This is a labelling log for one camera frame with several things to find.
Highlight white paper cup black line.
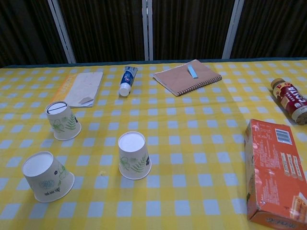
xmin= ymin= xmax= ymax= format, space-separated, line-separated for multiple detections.
xmin=45 ymin=101 xmax=82 ymax=141

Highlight white paper cup blue print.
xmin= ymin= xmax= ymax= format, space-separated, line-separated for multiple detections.
xmin=22 ymin=151 xmax=75 ymax=204

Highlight light blue sticky strip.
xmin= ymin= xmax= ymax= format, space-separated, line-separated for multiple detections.
xmin=187 ymin=64 xmax=199 ymax=79

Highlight orange biscuit box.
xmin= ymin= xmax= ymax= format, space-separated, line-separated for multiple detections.
xmin=244 ymin=118 xmax=307 ymax=230

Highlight red Costa coffee bottle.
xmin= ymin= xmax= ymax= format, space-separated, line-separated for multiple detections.
xmin=270 ymin=78 xmax=307 ymax=125

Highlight orange and white booklet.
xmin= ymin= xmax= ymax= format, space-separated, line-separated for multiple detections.
xmin=51 ymin=71 xmax=104 ymax=108

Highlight yellow checkered tablecloth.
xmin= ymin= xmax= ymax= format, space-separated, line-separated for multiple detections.
xmin=0 ymin=59 xmax=307 ymax=230

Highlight brown spiral notebook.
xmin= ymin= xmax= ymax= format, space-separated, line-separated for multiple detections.
xmin=153 ymin=59 xmax=223 ymax=97

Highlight white paper cup green leaves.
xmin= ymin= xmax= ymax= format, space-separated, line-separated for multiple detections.
xmin=118 ymin=131 xmax=152 ymax=181

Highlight blue white toothpaste tube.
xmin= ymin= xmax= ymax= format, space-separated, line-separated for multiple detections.
xmin=118 ymin=66 xmax=139 ymax=97

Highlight white screen frame post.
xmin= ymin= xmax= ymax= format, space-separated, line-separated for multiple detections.
xmin=142 ymin=0 xmax=154 ymax=61
xmin=47 ymin=0 xmax=77 ymax=64
xmin=222 ymin=0 xmax=245 ymax=60

